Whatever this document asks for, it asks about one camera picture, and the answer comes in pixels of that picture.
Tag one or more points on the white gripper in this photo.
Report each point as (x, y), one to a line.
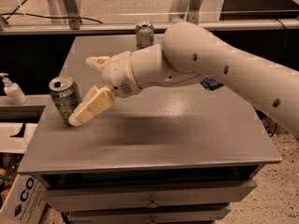
(118, 74)

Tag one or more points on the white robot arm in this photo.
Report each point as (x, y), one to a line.
(186, 52)

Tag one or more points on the white green soda can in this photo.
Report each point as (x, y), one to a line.
(144, 34)

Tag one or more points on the white pump bottle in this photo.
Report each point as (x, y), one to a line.
(13, 91)

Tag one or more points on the white paper sheet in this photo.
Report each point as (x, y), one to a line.
(15, 137)

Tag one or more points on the blue snack packet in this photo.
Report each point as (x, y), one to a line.
(210, 84)

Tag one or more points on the grey lower drawer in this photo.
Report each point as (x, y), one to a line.
(158, 215)

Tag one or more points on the grey drawer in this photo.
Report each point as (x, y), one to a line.
(151, 196)
(158, 215)

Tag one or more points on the white cardboard box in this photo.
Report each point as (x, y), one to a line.
(23, 204)

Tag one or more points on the grey top drawer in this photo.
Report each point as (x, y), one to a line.
(151, 196)

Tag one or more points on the left metal bracket post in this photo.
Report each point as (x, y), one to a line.
(72, 8)

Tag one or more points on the metal bracket post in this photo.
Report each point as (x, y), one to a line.
(72, 8)
(193, 11)

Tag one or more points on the right metal bracket post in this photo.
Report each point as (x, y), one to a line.
(193, 11)

